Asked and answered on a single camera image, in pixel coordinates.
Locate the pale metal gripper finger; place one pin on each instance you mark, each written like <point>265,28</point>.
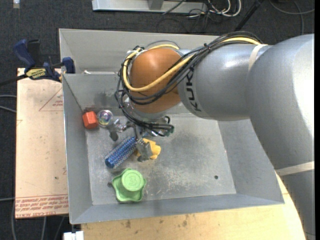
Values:
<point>114,132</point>
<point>145,150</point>

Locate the yellow soft toy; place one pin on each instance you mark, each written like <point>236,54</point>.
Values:
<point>156,151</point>

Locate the clear iridescent ball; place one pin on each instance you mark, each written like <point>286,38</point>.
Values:
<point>105,117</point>

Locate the blue ribbed roller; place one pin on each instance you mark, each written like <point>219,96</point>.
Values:
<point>120,152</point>

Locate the red-orange block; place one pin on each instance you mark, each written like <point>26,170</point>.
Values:
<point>90,120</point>

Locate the green star-shaped cup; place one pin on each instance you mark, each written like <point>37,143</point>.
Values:
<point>130,185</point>

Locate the grey metal bin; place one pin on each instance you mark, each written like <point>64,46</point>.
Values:
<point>190,159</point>

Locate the brown cardboard board, red print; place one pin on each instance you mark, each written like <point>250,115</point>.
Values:
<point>40,146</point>

